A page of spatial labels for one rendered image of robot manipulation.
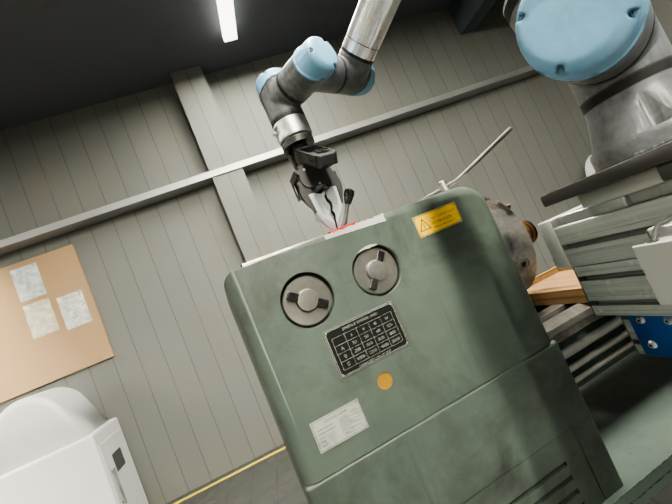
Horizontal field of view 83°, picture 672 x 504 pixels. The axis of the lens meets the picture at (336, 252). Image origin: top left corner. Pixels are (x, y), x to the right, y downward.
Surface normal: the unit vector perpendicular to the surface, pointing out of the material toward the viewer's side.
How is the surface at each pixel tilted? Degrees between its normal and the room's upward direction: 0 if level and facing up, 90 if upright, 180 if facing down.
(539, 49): 98
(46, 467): 90
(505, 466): 90
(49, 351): 90
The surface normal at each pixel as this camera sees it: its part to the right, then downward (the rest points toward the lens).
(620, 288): -0.91, 0.36
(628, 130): -0.85, -0.01
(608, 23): -0.61, 0.33
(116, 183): 0.17, -0.15
